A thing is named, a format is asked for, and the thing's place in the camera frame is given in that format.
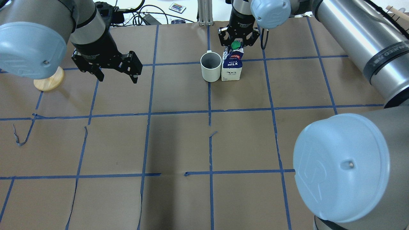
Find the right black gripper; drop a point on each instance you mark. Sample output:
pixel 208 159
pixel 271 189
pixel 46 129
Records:
pixel 242 19

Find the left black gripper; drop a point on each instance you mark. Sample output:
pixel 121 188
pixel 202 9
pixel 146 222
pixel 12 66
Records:
pixel 95 45

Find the blue white milk carton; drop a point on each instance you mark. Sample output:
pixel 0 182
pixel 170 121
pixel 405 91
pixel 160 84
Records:
pixel 232 62

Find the white mug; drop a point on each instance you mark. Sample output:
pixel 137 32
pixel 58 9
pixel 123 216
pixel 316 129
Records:
pixel 211 66

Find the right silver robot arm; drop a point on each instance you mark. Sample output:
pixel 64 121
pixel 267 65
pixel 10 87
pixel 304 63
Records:
pixel 304 77

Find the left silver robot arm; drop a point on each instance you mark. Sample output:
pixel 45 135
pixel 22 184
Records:
pixel 34 35

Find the wooden mug tree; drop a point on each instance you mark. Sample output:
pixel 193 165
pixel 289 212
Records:
pixel 52 82

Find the small remote control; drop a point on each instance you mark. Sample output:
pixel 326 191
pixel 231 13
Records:
pixel 177 8

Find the aluminium frame post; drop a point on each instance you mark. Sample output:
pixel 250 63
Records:
pixel 205 13

